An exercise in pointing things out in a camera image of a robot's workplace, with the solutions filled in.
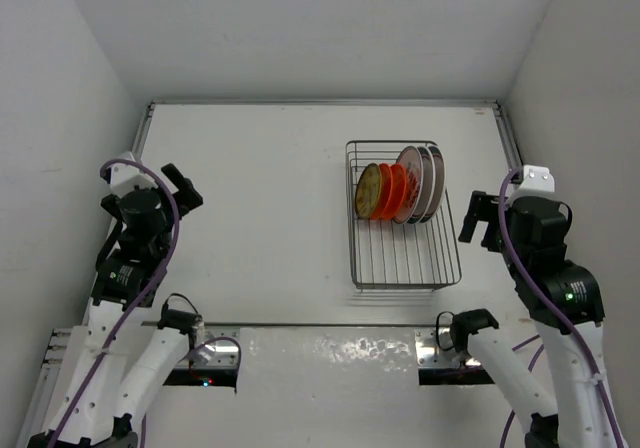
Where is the orange plate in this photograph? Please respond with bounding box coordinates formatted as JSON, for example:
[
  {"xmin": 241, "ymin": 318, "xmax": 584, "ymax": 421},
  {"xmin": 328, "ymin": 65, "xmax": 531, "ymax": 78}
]
[
  {"xmin": 370, "ymin": 163, "xmax": 393, "ymax": 220},
  {"xmin": 381, "ymin": 163, "xmax": 408, "ymax": 220}
]

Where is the white plate green red rim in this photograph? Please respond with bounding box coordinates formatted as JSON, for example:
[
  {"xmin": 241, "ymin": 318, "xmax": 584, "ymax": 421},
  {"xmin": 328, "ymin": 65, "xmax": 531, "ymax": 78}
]
[{"xmin": 393, "ymin": 146, "xmax": 424, "ymax": 224}]

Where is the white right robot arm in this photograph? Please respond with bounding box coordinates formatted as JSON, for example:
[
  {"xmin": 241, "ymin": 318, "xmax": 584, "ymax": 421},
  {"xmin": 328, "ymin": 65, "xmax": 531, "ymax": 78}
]
[{"xmin": 442, "ymin": 165, "xmax": 628, "ymax": 447}]

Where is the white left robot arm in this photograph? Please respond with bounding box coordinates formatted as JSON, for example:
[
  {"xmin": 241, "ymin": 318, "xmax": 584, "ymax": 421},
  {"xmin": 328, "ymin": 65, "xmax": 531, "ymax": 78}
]
[{"xmin": 28, "ymin": 152, "xmax": 204, "ymax": 447}]

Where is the yellow patterned plate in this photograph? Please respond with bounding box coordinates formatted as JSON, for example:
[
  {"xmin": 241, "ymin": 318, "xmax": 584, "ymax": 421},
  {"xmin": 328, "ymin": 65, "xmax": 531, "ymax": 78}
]
[{"xmin": 354, "ymin": 163, "xmax": 382, "ymax": 219}]

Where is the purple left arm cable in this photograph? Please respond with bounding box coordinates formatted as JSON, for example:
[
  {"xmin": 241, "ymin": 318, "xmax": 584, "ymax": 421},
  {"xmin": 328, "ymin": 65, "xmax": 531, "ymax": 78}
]
[{"xmin": 47, "ymin": 159, "xmax": 243, "ymax": 448}]

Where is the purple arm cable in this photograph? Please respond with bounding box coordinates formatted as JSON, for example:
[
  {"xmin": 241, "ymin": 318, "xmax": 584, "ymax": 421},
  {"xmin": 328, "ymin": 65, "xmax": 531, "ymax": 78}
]
[
  {"xmin": 498, "ymin": 167, "xmax": 626, "ymax": 448},
  {"xmin": 47, "ymin": 159, "xmax": 243, "ymax": 448}
]

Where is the grey wire dish rack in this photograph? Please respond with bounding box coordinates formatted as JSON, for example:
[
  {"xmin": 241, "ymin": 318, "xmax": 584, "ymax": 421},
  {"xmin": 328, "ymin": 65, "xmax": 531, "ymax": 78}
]
[{"xmin": 345, "ymin": 140, "xmax": 462, "ymax": 290}]

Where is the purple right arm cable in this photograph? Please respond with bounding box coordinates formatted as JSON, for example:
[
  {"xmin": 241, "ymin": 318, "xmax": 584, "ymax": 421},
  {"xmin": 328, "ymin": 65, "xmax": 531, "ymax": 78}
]
[{"xmin": 498, "ymin": 167, "xmax": 626, "ymax": 448}]

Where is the right silver mounting bracket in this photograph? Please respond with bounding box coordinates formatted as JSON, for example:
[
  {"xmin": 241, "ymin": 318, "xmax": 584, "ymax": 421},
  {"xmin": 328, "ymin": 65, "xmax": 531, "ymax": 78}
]
[{"xmin": 414, "ymin": 327, "xmax": 482, "ymax": 371}]

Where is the silver mounting bracket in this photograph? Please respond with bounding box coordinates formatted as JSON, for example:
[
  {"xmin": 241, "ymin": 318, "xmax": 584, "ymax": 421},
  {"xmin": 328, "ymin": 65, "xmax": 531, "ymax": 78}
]
[
  {"xmin": 141, "ymin": 321, "xmax": 241, "ymax": 369},
  {"xmin": 414, "ymin": 327, "xmax": 482, "ymax": 371}
]

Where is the left silver mounting bracket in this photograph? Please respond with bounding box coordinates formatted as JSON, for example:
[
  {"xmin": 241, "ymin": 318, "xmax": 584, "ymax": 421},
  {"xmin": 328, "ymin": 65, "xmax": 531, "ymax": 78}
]
[{"xmin": 141, "ymin": 321, "xmax": 241, "ymax": 369}]

